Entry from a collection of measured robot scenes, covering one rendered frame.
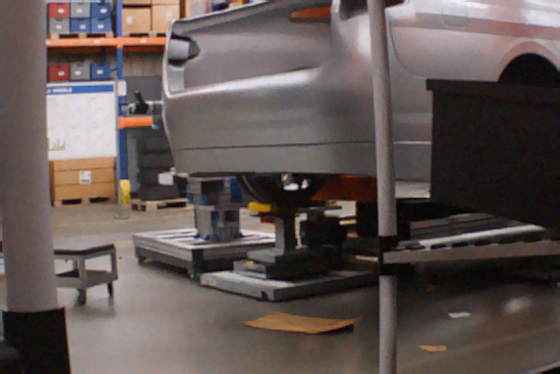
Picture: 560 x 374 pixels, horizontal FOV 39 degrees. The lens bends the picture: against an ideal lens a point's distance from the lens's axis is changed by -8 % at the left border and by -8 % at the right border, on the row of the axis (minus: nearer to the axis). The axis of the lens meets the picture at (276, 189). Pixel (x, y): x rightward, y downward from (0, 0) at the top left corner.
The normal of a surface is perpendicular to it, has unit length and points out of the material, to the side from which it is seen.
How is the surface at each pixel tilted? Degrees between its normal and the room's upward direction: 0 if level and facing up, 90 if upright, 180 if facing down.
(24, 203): 90
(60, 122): 90
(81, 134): 90
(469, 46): 90
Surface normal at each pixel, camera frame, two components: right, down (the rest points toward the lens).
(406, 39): 0.47, 0.03
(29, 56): 0.65, 0.01
